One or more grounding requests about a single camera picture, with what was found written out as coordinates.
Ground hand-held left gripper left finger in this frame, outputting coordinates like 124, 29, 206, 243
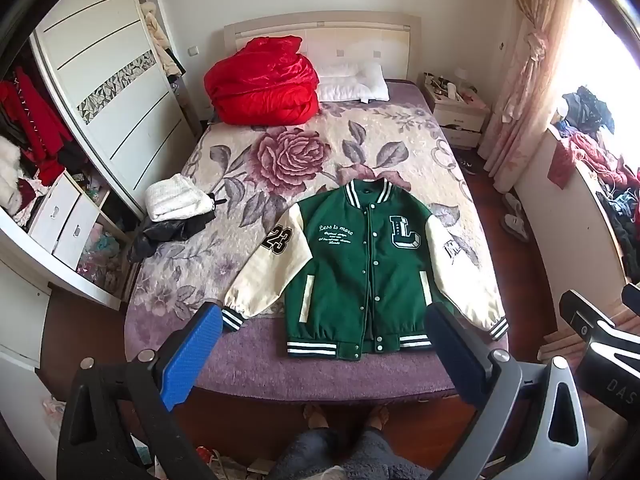
57, 302, 223, 480

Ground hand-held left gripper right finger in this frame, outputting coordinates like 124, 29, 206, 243
425, 302, 586, 480

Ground green and cream varsity jacket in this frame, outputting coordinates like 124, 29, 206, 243
222, 178, 510, 361

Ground pile of pastel clothes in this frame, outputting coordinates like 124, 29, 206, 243
75, 220, 135, 292

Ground pile of mixed clothes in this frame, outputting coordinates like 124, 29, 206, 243
547, 85, 640, 281

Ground red hanging clothes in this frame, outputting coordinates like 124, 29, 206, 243
0, 80, 76, 186

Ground person's right foot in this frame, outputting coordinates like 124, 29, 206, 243
362, 405, 391, 432

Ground person's foot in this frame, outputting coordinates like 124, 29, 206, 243
302, 405, 331, 431
362, 405, 391, 432

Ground white window ledge cabinet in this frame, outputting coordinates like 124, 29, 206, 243
515, 127, 640, 293

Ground black garment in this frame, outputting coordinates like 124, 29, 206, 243
129, 194, 228, 263

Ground person's left foot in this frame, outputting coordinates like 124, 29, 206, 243
302, 405, 331, 431

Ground person's grey trouser legs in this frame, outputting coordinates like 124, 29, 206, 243
272, 427, 433, 480

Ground white knit garment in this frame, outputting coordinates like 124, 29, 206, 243
145, 173, 216, 222

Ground white drawer unit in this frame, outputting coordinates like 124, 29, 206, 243
27, 170, 108, 271

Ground floral plush blanket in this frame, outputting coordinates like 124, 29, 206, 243
124, 80, 511, 403

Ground white nightstand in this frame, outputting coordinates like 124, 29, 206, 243
419, 72, 492, 149

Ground pink floral curtain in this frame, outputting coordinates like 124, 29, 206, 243
477, 0, 581, 193

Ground white fluffy garment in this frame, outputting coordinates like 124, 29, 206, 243
0, 137, 25, 211

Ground pile of small toiletries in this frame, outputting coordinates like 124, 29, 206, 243
424, 71, 483, 102

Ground white sliding-door wardrobe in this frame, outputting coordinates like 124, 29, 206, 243
0, 0, 197, 311

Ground red quilt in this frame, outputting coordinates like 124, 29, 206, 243
203, 36, 321, 126

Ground white pillow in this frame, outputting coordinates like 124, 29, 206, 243
316, 61, 391, 103

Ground cream hanging garment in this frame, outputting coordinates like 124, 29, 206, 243
140, 2, 183, 81

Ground bed with beige headboard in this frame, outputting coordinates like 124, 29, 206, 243
124, 10, 511, 403

